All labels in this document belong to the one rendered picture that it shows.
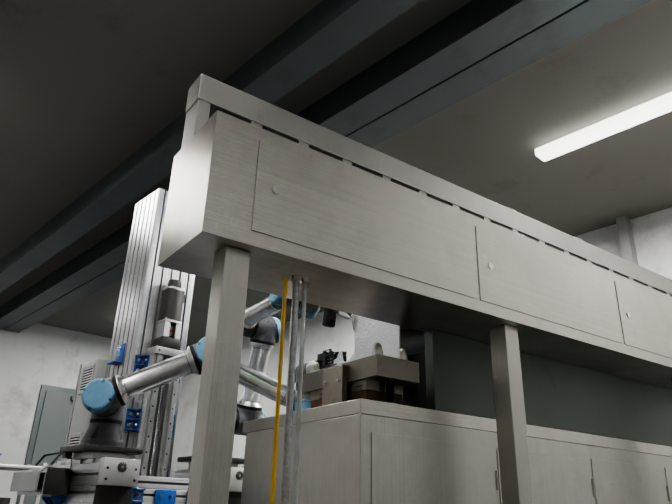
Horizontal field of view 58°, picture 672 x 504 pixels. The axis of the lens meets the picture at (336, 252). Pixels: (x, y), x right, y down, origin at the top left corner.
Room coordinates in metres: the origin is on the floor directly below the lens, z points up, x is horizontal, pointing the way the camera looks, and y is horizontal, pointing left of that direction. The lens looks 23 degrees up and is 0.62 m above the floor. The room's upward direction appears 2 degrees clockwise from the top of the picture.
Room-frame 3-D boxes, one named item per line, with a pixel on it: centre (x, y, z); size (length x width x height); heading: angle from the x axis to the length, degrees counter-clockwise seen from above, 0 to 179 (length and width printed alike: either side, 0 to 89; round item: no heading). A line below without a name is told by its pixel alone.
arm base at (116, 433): (2.39, 0.85, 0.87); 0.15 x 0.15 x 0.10
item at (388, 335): (1.99, -0.14, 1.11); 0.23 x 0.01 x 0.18; 35
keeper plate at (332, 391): (1.82, -0.01, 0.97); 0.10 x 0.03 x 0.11; 35
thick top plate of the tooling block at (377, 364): (1.89, -0.07, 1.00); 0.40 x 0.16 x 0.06; 35
